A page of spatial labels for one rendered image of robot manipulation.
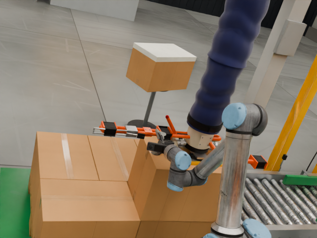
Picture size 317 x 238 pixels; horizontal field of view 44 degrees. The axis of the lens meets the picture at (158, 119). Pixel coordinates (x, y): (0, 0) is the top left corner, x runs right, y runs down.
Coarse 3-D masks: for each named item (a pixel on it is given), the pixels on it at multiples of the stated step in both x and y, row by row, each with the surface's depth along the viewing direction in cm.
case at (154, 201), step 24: (144, 144) 254; (144, 168) 249; (168, 168) 233; (192, 168) 241; (144, 192) 244; (168, 192) 241; (192, 192) 246; (216, 192) 252; (144, 216) 246; (168, 216) 251; (192, 216) 257; (216, 216) 263
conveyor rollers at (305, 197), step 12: (264, 180) 333; (252, 192) 316; (264, 192) 317; (276, 192) 320; (288, 192) 329; (300, 192) 331; (312, 192) 340; (252, 204) 299; (264, 204) 301; (276, 204) 304; (288, 204) 316; (300, 204) 315; (312, 204) 318; (252, 216) 284; (264, 216) 287; (276, 216) 290; (300, 216) 301; (312, 216) 303
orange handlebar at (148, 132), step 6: (120, 126) 234; (120, 132) 230; (126, 132) 231; (138, 132) 234; (144, 132) 236; (150, 132) 237; (180, 132) 248; (186, 132) 250; (216, 138) 254; (210, 144) 245; (252, 162) 240
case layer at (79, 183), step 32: (64, 160) 282; (96, 160) 292; (128, 160) 304; (32, 192) 294; (64, 192) 251; (96, 192) 260; (128, 192) 269; (32, 224) 273; (64, 224) 230; (96, 224) 237; (128, 224) 245; (160, 224) 254; (192, 224) 263
